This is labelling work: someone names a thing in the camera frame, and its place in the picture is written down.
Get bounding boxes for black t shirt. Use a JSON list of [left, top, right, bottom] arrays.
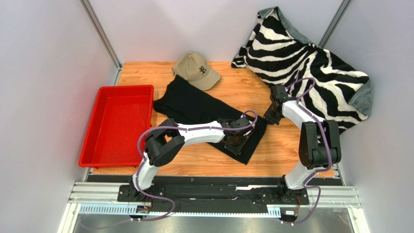
[[154, 76, 267, 165]]

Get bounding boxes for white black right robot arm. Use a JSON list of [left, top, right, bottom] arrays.
[[263, 85, 342, 203]]

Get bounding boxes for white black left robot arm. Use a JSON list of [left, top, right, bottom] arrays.
[[130, 115, 257, 194]]

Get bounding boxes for zebra print blanket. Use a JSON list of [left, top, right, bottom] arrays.
[[231, 7, 373, 132]]

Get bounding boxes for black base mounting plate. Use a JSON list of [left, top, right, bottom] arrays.
[[86, 174, 344, 214]]

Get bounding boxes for beige baseball cap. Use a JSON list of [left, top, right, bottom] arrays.
[[172, 52, 222, 91]]

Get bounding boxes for red plastic tray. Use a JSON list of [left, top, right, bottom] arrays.
[[78, 85, 154, 168]]

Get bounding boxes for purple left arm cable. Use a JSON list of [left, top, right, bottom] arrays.
[[79, 110, 259, 231]]

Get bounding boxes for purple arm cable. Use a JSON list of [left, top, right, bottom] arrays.
[[279, 77, 334, 226], [79, 110, 259, 231]]

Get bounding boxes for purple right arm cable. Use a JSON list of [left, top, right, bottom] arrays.
[[279, 77, 334, 226]]

